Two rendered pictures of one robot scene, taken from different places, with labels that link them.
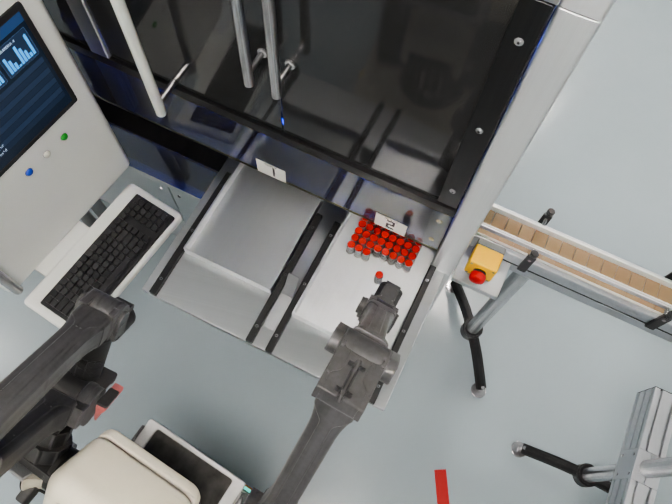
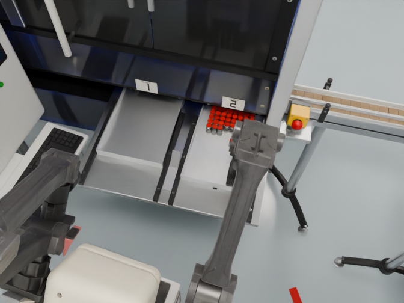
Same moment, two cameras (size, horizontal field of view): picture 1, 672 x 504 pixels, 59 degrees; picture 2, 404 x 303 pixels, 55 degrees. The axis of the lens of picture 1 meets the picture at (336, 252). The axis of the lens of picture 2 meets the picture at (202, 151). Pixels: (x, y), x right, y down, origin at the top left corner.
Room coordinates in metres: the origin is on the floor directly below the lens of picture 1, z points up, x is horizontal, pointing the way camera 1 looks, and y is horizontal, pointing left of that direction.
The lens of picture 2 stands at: (-0.23, 0.16, 2.19)
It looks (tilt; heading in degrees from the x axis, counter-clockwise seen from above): 59 degrees down; 349
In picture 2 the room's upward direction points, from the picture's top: 3 degrees clockwise
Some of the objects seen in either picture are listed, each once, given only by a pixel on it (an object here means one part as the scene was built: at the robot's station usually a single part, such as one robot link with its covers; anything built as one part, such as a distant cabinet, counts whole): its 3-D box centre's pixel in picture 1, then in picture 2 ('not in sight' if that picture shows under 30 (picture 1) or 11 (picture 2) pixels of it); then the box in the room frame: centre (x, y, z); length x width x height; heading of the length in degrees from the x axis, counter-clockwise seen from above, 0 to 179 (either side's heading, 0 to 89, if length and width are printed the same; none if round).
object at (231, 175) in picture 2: not in sight; (238, 170); (0.38, -0.09, 1.01); 0.10 x 0.07 x 0.07; 158
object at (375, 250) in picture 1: (380, 253); (229, 128); (0.63, -0.12, 0.90); 0.18 x 0.02 x 0.05; 68
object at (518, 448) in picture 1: (580, 475); (383, 268); (0.17, -0.96, 0.07); 0.50 x 0.08 x 0.14; 68
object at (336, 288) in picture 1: (366, 281); (224, 146); (0.55, -0.09, 0.90); 0.34 x 0.26 x 0.04; 158
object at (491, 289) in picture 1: (482, 267); (296, 125); (0.63, -0.40, 0.87); 0.14 x 0.13 x 0.02; 158
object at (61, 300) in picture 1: (109, 258); (42, 171); (0.58, 0.63, 0.82); 0.40 x 0.14 x 0.02; 152
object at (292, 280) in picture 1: (281, 301); (171, 169); (0.47, 0.13, 0.91); 0.14 x 0.03 x 0.06; 158
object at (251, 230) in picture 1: (258, 219); (142, 123); (0.70, 0.22, 0.90); 0.34 x 0.26 x 0.04; 158
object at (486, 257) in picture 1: (484, 260); (298, 115); (0.59, -0.37, 0.99); 0.08 x 0.07 x 0.07; 158
